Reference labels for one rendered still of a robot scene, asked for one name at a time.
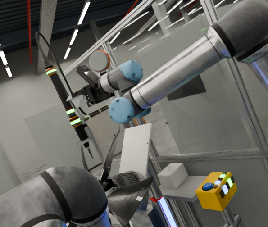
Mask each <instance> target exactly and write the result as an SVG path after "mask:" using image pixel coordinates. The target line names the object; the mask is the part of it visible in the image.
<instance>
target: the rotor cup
mask: <svg viewBox="0 0 268 227"><path fill-rule="evenodd" d="M98 181H99V182H100V183H101V185H102V187H103V188H104V191H105V192H107V191H108V190H109V189H110V188H112V187H117V184H116V182H115V180H114V179H110V178H108V179H107V180H105V181H100V179H99V180H98Z"/></svg>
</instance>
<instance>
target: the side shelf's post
mask: <svg viewBox="0 0 268 227"><path fill-rule="evenodd" d="M183 203H184V205H185V208H186V210H187V212H188V214H189V217H190V219H191V221H192V223H193V226H194V227H203V226H202V224H201V221H200V219H199V217H198V215H197V212H196V210H195V208H194V205H193V203H192V202H187V201H183Z"/></svg>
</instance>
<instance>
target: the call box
mask: <svg viewBox="0 0 268 227"><path fill-rule="evenodd" d="M222 173H223V172H211V173H210V174H209V175H208V176H207V178H206V179H205V180H204V181H203V182H202V184H201V185H200V186H199V187H198V188H197V189H196V191H195V192H196V194H197V196H198V199H199V201H200V203H201V206H202V208H204V209H211V210H217V211H223V210H224V209H225V207H226V206H227V204H228V203H229V201H230V200H231V198H232V197H233V195H234V194H235V192H236V191H237V186H236V184H235V182H234V183H233V185H232V186H231V188H230V189H229V191H228V192H227V193H226V194H225V192H224V190H223V186H224V185H225V184H226V182H227V181H228V179H229V178H230V177H231V176H232V174H231V172H227V174H226V175H225V177H224V178H223V179H222V180H221V181H220V183H219V184H215V182H216V181H217V179H218V178H219V177H220V176H221V175H222ZM208 182H210V183H212V185H218V187H217V188H216V189H214V188H210V189H207V190H206V189H204V188H203V185H204V184H205V183H208ZM221 190H223V192H224V194H225V196H224V198H223V199H222V198H221V196H220V193H219V192H220V191H221Z"/></svg>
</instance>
